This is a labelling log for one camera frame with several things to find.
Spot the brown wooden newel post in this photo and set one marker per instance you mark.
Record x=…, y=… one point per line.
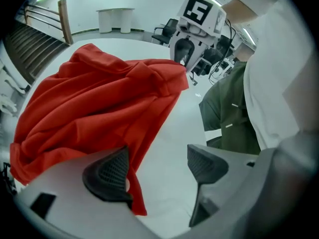
x=65, y=21

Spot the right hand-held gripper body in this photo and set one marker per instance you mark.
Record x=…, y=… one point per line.
x=199, y=11

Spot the person's right forearm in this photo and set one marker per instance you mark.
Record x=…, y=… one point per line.
x=239, y=11

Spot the wooden stair handrail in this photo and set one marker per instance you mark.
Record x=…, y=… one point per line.
x=42, y=9

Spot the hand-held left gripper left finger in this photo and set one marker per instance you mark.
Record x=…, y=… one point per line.
x=107, y=175

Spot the dark wooden staircase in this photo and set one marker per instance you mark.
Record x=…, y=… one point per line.
x=30, y=51

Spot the white ornate dressing table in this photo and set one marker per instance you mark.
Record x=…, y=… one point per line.
x=15, y=81

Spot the black chrome-frame visitor chair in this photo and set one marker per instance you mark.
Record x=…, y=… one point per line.
x=165, y=31

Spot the person's green trousers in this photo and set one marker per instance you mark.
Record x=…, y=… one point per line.
x=229, y=96

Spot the red shirt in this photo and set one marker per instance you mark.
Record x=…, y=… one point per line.
x=94, y=103

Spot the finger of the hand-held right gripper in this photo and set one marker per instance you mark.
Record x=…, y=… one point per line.
x=172, y=48
x=198, y=52

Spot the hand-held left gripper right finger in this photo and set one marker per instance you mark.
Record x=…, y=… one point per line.
x=209, y=165

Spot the black swivel office chair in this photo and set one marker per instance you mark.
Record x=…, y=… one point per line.
x=211, y=56

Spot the white curved console table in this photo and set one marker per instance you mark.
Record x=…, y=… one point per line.
x=114, y=19

